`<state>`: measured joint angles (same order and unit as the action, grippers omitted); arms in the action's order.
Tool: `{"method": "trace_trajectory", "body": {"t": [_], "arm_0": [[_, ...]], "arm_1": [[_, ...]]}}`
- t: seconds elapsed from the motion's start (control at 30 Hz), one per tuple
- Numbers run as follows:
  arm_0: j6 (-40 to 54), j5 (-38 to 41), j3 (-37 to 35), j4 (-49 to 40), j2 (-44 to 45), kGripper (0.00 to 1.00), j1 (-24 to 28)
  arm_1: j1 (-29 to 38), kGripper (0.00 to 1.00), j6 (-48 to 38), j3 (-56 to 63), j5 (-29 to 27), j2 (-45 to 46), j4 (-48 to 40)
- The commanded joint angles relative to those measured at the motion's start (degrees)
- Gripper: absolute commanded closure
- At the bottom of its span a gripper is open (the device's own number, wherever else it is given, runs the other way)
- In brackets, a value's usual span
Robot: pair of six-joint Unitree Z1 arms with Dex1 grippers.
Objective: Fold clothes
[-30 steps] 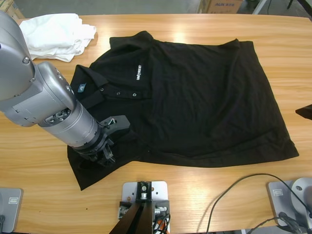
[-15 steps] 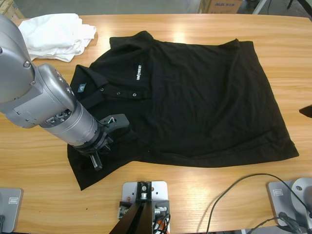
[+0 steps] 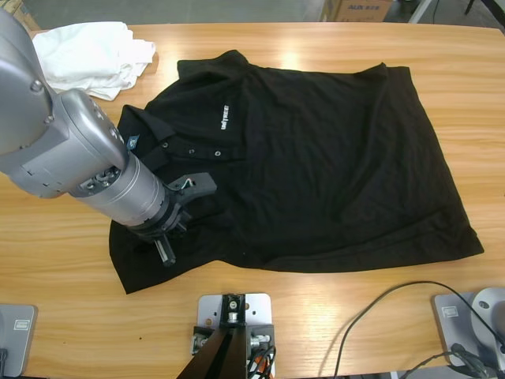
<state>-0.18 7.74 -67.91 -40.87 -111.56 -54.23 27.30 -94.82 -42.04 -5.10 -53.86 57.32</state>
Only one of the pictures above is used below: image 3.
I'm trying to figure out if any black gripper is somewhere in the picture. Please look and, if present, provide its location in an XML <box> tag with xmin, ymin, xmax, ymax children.
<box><xmin>125</xmin><ymin>188</ymin><xmax>191</xmax><ymax>268</ymax></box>

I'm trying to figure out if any black polo shirt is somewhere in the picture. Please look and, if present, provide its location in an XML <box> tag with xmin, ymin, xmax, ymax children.
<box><xmin>108</xmin><ymin>49</ymin><xmax>484</xmax><ymax>295</ymax></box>

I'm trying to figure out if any white folded shirt pile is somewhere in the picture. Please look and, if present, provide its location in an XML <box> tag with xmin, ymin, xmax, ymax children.
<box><xmin>31</xmin><ymin>21</ymin><xmax>157</xmax><ymax>102</ymax></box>

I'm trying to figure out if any brown cardboard box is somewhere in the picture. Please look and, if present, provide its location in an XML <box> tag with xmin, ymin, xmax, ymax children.
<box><xmin>7</xmin><ymin>4</ymin><xmax>41</xmax><ymax>32</ymax></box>

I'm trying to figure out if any white printed cardboard box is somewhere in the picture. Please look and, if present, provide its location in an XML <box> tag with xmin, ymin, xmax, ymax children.
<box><xmin>318</xmin><ymin>0</ymin><xmax>394</xmax><ymax>23</ymax></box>

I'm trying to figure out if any grey metal stand leg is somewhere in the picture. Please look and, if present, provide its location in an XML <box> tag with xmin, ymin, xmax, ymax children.
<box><xmin>407</xmin><ymin>0</ymin><xmax>436</xmax><ymax>24</ymax></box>

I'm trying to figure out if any black tripod leg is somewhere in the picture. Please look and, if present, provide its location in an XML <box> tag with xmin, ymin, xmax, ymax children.
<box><xmin>463</xmin><ymin>0</ymin><xmax>505</xmax><ymax>28</ymax></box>

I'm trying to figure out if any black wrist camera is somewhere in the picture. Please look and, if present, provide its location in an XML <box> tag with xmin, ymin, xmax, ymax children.
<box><xmin>167</xmin><ymin>171</ymin><xmax>218</xmax><ymax>207</ymax></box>

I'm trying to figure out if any black metal corner bracket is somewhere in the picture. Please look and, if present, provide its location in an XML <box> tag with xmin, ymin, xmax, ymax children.
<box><xmin>246</xmin><ymin>323</ymin><xmax>276</xmax><ymax>358</ymax></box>
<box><xmin>190</xmin><ymin>325</ymin><xmax>216</xmax><ymax>355</ymax></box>

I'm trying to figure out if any white mount block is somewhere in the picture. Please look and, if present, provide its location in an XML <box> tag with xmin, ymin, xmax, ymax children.
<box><xmin>196</xmin><ymin>292</ymin><xmax>274</xmax><ymax>356</ymax></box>

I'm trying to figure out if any dark camera post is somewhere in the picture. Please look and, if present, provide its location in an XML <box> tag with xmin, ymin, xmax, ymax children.
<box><xmin>175</xmin><ymin>291</ymin><xmax>249</xmax><ymax>379</ymax></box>

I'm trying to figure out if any orange cable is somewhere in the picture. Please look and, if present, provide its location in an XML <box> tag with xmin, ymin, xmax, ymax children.
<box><xmin>251</xmin><ymin>352</ymin><xmax>274</xmax><ymax>375</ymax></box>

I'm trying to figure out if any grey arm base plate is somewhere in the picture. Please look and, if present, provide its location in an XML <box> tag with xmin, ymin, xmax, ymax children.
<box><xmin>0</xmin><ymin>302</ymin><xmax>39</xmax><ymax>378</ymax></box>
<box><xmin>431</xmin><ymin>287</ymin><xmax>505</xmax><ymax>370</ymax></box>

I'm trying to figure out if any long black table cable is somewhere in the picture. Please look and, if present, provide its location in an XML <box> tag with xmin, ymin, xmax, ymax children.
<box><xmin>333</xmin><ymin>280</ymin><xmax>505</xmax><ymax>379</ymax></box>

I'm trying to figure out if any black cable at base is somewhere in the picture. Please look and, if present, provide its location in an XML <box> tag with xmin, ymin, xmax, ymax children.
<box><xmin>406</xmin><ymin>342</ymin><xmax>505</xmax><ymax>379</ymax></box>

